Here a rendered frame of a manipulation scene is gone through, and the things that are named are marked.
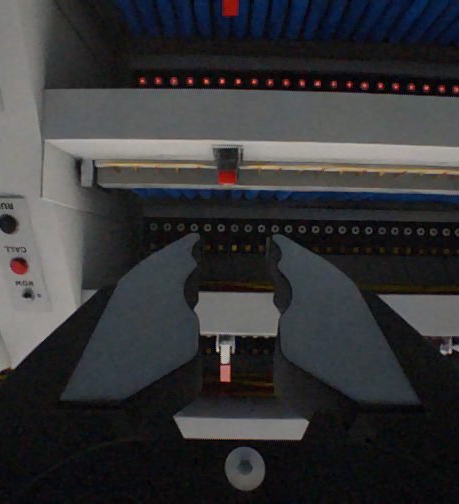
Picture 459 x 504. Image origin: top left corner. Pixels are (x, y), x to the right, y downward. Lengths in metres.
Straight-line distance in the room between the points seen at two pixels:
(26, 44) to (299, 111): 0.22
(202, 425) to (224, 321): 0.18
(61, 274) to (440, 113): 0.38
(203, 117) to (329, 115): 0.11
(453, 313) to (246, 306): 0.23
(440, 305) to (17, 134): 0.45
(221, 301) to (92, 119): 0.21
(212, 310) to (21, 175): 0.22
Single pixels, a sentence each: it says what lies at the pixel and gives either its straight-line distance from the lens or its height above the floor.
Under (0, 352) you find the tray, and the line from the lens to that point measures 0.42.
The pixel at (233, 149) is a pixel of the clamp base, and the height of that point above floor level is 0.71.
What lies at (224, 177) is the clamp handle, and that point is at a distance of 0.20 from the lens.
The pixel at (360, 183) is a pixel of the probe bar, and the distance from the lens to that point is 0.33.
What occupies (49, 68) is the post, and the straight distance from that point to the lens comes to 0.34.
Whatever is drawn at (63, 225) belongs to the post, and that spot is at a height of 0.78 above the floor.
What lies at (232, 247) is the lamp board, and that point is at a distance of 0.43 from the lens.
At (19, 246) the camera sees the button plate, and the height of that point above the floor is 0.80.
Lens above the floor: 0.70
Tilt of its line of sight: 22 degrees up
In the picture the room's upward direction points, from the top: 179 degrees counter-clockwise
